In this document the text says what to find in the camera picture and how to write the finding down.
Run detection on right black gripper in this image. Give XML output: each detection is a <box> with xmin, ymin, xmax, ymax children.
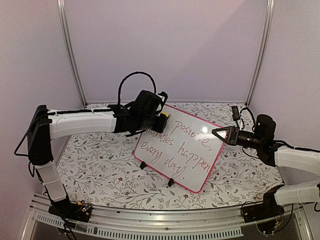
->
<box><xmin>211</xmin><ymin>126</ymin><xmax>264</xmax><ymax>150</ymax></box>

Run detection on yellow bone-shaped eraser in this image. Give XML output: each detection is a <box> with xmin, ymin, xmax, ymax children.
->
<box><xmin>160</xmin><ymin>113</ymin><xmax>170</xmax><ymax>126</ymax></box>

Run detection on pink-framed whiteboard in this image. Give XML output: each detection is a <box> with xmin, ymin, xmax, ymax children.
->
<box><xmin>134</xmin><ymin>105</ymin><xmax>224</xmax><ymax>194</ymax></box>

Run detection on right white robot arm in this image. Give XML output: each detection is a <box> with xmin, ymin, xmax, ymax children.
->
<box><xmin>211</xmin><ymin>114</ymin><xmax>320</xmax><ymax>218</ymax></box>

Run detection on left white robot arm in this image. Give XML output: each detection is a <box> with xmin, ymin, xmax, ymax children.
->
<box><xmin>22</xmin><ymin>90</ymin><xmax>168</xmax><ymax>217</ymax></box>

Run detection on black whiteboard stand foot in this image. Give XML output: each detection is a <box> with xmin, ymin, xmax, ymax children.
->
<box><xmin>139</xmin><ymin>161</ymin><xmax>147</xmax><ymax>170</ymax></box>

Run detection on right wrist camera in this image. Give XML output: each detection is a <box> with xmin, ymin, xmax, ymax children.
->
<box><xmin>231</xmin><ymin>105</ymin><xmax>241</xmax><ymax>128</ymax></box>

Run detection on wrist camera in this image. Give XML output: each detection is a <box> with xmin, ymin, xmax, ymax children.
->
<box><xmin>155</xmin><ymin>91</ymin><xmax>168</xmax><ymax>116</ymax></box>
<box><xmin>231</xmin><ymin>105</ymin><xmax>241</xmax><ymax>128</ymax></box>

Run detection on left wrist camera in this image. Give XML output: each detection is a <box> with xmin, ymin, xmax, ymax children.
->
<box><xmin>155</xmin><ymin>91</ymin><xmax>168</xmax><ymax>116</ymax></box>

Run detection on rear aluminium table rail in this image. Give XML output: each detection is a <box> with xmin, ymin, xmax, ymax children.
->
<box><xmin>86</xmin><ymin>100</ymin><xmax>246</xmax><ymax>106</ymax></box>

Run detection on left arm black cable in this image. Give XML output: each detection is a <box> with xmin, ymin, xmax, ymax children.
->
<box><xmin>117</xmin><ymin>71</ymin><xmax>157</xmax><ymax>106</ymax></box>

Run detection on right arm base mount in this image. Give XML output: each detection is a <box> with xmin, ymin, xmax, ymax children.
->
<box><xmin>240</xmin><ymin>200</ymin><xmax>285</xmax><ymax>236</ymax></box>

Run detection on front aluminium rail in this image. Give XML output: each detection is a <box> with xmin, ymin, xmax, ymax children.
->
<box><xmin>22</xmin><ymin>193</ymin><xmax>315</xmax><ymax>240</ymax></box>

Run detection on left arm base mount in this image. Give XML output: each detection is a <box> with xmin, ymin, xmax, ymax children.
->
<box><xmin>48</xmin><ymin>198</ymin><xmax>93</xmax><ymax>223</ymax></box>

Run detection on left aluminium frame post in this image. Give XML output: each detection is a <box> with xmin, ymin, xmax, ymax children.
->
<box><xmin>56</xmin><ymin>0</ymin><xmax>88</xmax><ymax>107</ymax></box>

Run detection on aluminium frame post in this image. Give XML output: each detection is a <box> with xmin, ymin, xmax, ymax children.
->
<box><xmin>56</xmin><ymin>0</ymin><xmax>88</xmax><ymax>107</ymax></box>
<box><xmin>245</xmin><ymin>0</ymin><xmax>275</xmax><ymax>107</ymax></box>

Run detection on right aluminium frame post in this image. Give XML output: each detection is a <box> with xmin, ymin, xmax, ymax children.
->
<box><xmin>245</xmin><ymin>0</ymin><xmax>275</xmax><ymax>107</ymax></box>

